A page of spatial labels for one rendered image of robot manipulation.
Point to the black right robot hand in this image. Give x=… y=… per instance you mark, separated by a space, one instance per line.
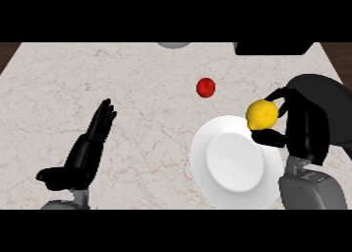
x=308 y=131

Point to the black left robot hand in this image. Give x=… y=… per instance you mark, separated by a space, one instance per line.
x=85 y=154

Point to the yellow lemon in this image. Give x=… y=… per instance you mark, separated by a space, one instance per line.
x=263 y=114

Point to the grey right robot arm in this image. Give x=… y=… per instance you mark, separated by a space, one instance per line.
x=311 y=188

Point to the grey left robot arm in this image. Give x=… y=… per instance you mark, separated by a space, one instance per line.
x=71 y=201

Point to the black frying pan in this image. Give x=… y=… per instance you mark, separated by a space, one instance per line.
x=336 y=111

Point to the white plate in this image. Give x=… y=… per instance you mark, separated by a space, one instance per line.
x=235 y=162

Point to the red tomato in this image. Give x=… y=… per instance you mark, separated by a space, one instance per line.
x=206 y=87

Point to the black appliance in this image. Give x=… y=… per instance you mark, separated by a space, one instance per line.
x=274 y=48

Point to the grey round object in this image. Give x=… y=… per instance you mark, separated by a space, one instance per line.
x=174 y=45

